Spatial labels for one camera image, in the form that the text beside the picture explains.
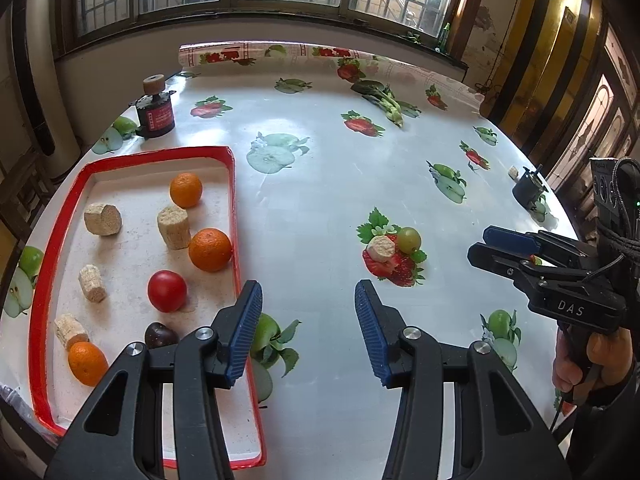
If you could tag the person's right forearm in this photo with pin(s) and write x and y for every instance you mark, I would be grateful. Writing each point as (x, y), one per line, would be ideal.
(610, 435)

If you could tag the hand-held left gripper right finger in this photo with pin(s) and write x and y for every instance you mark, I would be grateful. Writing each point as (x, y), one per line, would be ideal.
(367, 320)

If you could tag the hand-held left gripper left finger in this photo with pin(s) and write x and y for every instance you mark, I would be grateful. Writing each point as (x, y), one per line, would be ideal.
(247, 320)

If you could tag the small black motor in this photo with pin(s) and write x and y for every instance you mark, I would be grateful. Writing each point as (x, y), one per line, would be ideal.
(527, 189)

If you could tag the small beige fibrous disc piece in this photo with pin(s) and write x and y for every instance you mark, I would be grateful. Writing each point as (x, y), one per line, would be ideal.
(380, 249)

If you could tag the red tomato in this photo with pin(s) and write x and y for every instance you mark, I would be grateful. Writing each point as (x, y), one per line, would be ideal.
(167, 290)

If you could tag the orange mandarin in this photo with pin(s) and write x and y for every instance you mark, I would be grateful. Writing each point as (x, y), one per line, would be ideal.
(210, 249)
(186, 190)
(87, 362)

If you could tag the golden framed door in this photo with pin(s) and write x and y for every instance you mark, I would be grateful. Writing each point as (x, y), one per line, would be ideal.
(550, 35)

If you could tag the green bottle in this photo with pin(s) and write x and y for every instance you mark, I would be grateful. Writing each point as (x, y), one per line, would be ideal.
(444, 37)

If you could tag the person's right hand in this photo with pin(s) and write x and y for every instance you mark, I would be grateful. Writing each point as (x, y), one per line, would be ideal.
(615, 352)

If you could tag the green grape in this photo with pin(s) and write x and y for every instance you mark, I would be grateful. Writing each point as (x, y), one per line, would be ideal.
(408, 239)

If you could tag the dark purple plum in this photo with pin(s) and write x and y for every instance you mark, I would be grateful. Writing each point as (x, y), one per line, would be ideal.
(160, 335)

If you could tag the tiny beige block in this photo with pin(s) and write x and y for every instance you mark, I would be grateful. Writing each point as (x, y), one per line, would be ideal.
(513, 172)

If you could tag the fruit print tablecloth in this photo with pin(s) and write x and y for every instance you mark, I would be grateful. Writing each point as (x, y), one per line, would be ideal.
(320, 185)

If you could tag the green bok choy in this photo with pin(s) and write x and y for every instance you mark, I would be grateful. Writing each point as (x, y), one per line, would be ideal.
(382, 100)

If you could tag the beige fibrous cylinder piece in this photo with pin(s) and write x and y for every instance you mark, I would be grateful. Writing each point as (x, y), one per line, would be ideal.
(102, 219)
(92, 282)
(70, 330)
(173, 226)

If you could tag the black motor with red label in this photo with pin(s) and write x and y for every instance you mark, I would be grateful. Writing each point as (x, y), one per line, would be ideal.
(155, 115)

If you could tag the wooden chair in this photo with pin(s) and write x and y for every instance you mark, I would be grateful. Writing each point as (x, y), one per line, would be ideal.
(20, 195)

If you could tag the white standing air conditioner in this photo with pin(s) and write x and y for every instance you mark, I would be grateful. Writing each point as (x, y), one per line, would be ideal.
(45, 85)

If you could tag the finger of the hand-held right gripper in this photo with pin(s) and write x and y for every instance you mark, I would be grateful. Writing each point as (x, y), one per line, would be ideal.
(500, 260)
(510, 240)

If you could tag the red rimmed white tray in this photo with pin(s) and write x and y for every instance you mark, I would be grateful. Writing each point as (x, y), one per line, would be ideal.
(130, 260)

